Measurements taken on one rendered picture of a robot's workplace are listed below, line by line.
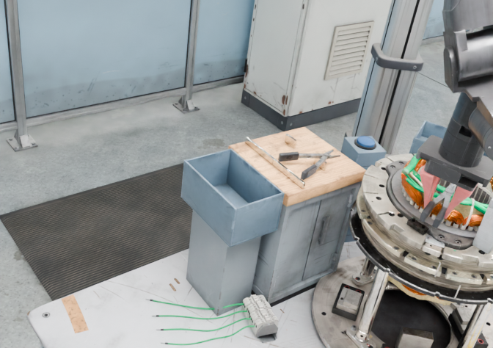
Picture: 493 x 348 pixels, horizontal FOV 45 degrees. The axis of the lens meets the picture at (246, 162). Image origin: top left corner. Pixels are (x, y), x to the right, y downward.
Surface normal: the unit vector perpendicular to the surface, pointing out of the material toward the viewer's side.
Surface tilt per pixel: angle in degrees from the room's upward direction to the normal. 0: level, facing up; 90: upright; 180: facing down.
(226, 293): 90
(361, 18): 89
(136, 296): 0
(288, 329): 0
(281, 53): 90
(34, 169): 0
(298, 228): 90
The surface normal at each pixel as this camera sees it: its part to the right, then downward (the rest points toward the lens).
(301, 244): 0.58, 0.49
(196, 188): -0.80, 0.22
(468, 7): -0.06, 0.23
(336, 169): 0.13, -0.84
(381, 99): 0.02, 0.53
